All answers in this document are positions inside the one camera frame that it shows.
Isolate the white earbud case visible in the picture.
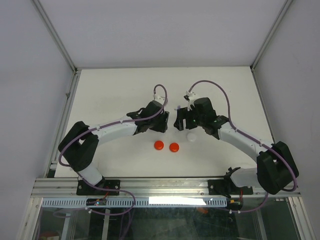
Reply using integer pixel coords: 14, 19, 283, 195
186, 132, 197, 143

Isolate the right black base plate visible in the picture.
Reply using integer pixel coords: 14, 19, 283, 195
207, 179, 254, 198

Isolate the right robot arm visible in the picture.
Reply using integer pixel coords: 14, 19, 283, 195
173, 95, 299, 195

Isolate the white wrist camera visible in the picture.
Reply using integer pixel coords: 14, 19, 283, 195
184, 91, 200, 111
153, 93, 166, 104

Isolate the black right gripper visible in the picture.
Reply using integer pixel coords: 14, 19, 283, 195
173, 106, 205, 131

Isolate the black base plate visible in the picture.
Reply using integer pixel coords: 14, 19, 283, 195
76, 178, 121, 197
207, 179, 254, 198

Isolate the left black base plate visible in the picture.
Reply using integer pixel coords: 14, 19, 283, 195
76, 178, 121, 197

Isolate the white slotted cable duct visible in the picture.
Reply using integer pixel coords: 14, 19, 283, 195
42, 196, 227, 209

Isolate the aluminium mounting rail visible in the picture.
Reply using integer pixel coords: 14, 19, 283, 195
30, 176, 300, 199

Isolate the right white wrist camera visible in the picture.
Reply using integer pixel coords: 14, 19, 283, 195
184, 91, 200, 111

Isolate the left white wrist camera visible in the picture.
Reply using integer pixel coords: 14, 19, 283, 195
153, 93, 166, 104

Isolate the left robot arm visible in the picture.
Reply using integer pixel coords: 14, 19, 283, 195
58, 100, 170, 195

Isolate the orange earbud case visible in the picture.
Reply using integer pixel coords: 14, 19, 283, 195
153, 140, 165, 151
169, 142, 180, 153

